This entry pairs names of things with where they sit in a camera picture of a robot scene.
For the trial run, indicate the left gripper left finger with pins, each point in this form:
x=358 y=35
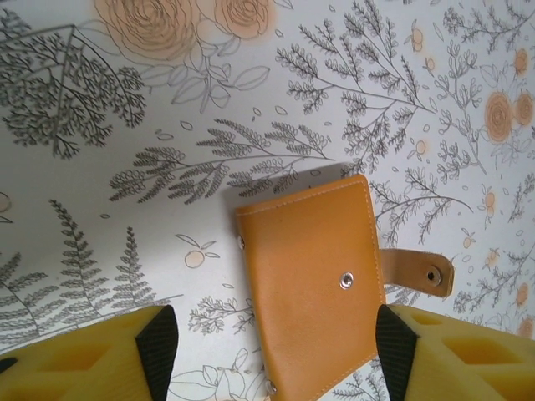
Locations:
x=83 y=367

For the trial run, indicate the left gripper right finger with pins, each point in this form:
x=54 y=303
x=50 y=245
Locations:
x=460 y=363

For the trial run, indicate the floral patterned tablecloth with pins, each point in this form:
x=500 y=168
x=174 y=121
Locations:
x=251 y=83

